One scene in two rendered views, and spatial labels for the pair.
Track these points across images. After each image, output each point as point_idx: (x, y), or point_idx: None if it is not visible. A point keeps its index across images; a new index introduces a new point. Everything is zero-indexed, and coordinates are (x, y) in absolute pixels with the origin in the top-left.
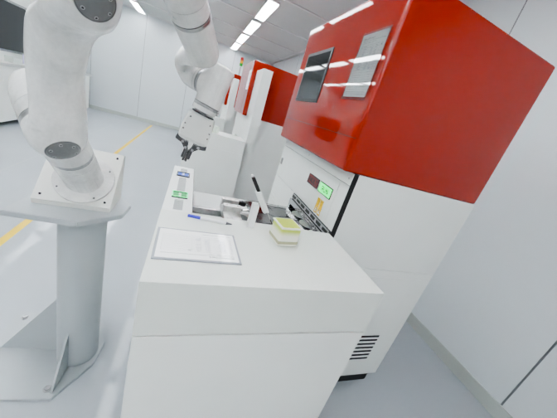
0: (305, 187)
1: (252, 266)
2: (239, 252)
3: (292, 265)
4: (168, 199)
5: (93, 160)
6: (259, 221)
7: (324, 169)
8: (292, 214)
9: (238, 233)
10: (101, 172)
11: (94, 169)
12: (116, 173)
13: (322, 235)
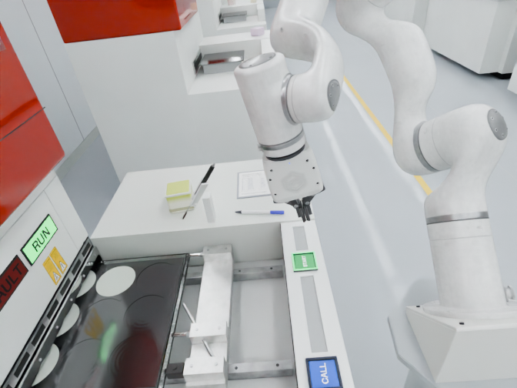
0: (3, 329)
1: (229, 173)
2: (236, 182)
3: (193, 180)
4: (315, 245)
5: (428, 228)
6: (169, 294)
7: (3, 234)
8: (62, 356)
9: (230, 203)
10: (445, 287)
11: (430, 246)
12: (438, 317)
13: (109, 230)
